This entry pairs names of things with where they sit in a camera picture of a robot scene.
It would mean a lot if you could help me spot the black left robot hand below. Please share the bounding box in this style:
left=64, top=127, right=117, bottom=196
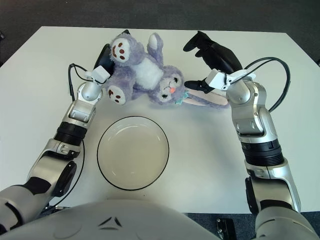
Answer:
left=93, top=29, right=131, bottom=75

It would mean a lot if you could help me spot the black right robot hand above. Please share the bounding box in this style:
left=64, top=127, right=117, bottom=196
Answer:
left=182, top=30, right=244, bottom=95

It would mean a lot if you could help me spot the purple plush bunny doll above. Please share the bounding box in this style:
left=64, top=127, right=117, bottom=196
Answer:
left=102, top=33, right=230, bottom=110

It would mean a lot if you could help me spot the white plate with black rim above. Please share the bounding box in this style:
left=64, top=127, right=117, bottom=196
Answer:
left=96, top=115, right=170, bottom=191

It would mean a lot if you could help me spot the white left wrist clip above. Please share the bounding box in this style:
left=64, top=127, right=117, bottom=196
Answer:
left=83, top=65, right=112, bottom=85

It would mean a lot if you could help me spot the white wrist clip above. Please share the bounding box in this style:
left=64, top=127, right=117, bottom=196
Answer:
left=206, top=69, right=257, bottom=91
left=83, top=65, right=112, bottom=85

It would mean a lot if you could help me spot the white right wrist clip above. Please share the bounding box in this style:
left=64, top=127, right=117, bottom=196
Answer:
left=206, top=69, right=257, bottom=91

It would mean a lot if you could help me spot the grey robot torso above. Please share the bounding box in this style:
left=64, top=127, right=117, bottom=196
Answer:
left=0, top=198, right=221, bottom=240

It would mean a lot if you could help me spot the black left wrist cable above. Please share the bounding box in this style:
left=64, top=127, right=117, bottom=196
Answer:
left=67, top=63, right=95, bottom=102

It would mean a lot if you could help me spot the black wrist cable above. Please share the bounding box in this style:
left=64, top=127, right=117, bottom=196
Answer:
left=67, top=63, right=95, bottom=102
left=224, top=56, right=292, bottom=112

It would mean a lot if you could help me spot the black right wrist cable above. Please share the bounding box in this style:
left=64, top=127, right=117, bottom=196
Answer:
left=224, top=56, right=292, bottom=112

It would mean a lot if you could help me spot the thin black left elbow cable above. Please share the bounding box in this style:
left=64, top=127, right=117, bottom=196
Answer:
left=47, top=139, right=87, bottom=208

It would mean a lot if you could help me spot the black metal bracket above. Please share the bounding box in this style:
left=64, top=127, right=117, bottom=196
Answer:
left=216, top=218, right=237, bottom=240

